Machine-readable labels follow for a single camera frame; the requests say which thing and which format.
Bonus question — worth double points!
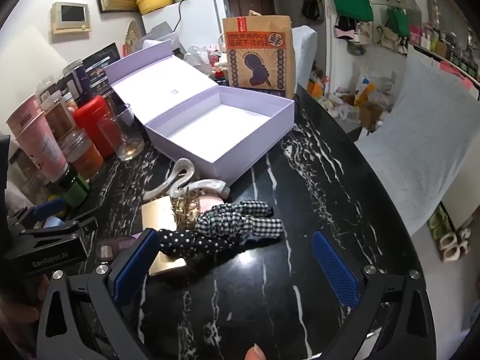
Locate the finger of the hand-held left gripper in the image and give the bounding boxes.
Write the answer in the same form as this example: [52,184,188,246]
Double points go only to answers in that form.
[17,215,100,241]
[7,197,68,230]

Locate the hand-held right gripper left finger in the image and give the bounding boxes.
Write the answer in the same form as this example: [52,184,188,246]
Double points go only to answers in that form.
[35,228,162,360]

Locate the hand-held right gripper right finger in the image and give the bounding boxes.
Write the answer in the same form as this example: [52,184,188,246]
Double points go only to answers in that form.
[311,229,437,360]

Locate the black polka dot scrunchie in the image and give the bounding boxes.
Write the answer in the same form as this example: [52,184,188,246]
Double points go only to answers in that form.
[157,229,211,260]

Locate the gold card box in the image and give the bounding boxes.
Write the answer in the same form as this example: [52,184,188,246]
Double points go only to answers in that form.
[142,196,188,278]

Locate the pink round compact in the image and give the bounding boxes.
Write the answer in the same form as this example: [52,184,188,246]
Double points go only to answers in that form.
[193,194,226,214]

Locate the pearl white hair claw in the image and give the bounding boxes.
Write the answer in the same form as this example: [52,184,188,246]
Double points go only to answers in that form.
[144,158,231,201]

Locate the black white gingham scrunchie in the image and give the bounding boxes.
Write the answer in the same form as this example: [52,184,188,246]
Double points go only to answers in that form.
[193,200,284,239]

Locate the lavender gift box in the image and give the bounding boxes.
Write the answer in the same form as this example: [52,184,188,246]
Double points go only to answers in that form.
[104,40,296,189]

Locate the person's left hand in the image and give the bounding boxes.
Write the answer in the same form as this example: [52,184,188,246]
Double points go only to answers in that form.
[0,270,51,346]

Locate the person's right hand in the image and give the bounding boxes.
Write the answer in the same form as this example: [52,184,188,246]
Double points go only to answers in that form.
[244,343,266,360]

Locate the green bottle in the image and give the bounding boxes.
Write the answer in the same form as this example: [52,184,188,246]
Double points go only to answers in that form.
[58,165,91,208]

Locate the glass jar with orange contents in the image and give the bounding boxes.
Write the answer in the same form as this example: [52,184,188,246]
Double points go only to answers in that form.
[62,129,106,181]

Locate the gold hair clip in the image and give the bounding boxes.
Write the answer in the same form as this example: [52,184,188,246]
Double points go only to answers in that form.
[170,193,201,229]

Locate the jar with brown contents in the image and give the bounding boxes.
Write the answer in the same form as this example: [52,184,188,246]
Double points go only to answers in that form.
[37,90,79,136]

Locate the clear plastic cup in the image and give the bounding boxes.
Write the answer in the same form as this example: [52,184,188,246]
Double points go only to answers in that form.
[98,105,145,162]

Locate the red canister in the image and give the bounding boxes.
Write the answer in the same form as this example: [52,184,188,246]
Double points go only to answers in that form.
[73,95,115,158]

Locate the beige slippers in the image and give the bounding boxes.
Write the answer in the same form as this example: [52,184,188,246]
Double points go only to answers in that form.
[437,228,473,264]

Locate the black printed box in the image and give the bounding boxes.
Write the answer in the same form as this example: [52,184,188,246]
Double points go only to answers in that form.
[82,43,121,91]

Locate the cardboard box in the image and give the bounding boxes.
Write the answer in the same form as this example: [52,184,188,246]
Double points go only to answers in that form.
[358,101,384,132]

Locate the grey cloth on chair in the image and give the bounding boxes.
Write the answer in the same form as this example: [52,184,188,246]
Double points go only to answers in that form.
[354,54,480,237]

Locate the woven straw fan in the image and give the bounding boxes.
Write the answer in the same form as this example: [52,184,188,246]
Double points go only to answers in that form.
[124,19,147,57]

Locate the grey plastic mailer bag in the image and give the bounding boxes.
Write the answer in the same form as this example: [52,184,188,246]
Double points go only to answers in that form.
[144,22,181,51]

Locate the clear plastic bag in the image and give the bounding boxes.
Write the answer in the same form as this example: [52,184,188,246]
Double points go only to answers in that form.
[184,44,226,81]

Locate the chair with white cover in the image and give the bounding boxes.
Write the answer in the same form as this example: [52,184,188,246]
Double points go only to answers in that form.
[292,26,319,83]

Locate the brown printed paper bag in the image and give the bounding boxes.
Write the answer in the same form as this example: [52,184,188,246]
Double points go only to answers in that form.
[221,10,297,100]

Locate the white refrigerator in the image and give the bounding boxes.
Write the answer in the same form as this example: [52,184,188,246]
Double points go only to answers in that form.
[142,0,227,57]

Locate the row of small bottles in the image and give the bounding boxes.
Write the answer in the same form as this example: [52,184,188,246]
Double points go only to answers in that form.
[409,22,480,80]

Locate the green tote bag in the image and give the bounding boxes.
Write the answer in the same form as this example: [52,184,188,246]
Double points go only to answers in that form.
[386,7,410,39]
[330,0,374,23]

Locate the dark brown door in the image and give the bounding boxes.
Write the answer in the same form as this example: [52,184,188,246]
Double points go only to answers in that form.
[225,0,272,19]

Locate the beige wall control panel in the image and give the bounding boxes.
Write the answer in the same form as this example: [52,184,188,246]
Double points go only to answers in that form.
[50,2,92,35]

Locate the black power cable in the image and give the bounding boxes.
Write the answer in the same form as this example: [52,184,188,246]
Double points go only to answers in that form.
[175,0,215,50]

